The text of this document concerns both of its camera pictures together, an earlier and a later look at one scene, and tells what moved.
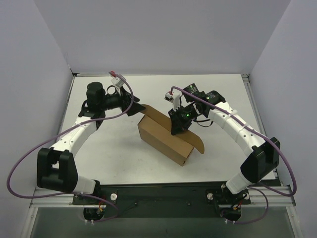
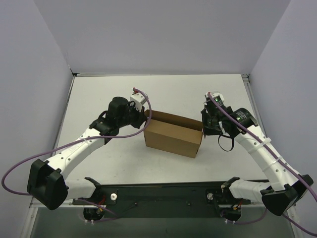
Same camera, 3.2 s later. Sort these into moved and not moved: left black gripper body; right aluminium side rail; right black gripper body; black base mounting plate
Moved: left black gripper body; right black gripper body
Not moved: black base mounting plate; right aluminium side rail
